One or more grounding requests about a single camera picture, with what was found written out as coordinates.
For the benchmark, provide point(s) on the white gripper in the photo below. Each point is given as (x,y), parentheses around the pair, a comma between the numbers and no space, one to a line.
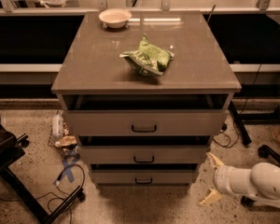
(223,179)

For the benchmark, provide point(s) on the grey bottom drawer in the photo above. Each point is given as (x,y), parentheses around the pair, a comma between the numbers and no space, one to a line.
(143,174)

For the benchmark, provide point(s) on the grey drawer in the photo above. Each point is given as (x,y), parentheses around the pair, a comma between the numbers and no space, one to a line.
(143,149)
(143,174)
(146,115)

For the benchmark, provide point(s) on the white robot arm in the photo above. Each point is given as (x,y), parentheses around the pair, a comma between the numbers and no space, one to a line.
(260,184)

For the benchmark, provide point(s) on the grey top drawer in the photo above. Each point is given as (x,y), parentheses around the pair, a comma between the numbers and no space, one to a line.
(146,115)

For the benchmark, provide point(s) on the grey drawer cabinet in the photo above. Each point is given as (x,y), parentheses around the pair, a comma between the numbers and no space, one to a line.
(93,65)

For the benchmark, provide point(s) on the grey middle drawer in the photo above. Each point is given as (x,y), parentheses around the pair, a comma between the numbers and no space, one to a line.
(143,149)

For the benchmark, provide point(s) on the black metal floor bar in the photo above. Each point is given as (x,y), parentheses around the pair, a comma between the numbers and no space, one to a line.
(241,128)

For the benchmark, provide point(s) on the green chip bag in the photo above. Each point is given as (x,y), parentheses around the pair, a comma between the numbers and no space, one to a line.
(148,59)

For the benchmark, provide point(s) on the white plastic bottle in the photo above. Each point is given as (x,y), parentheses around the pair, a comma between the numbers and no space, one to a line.
(57,126)

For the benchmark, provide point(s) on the white bowl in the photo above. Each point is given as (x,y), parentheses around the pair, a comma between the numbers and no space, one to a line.
(115,17)

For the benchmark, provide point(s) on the black office chair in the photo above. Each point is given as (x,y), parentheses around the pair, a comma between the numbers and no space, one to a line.
(10,151)

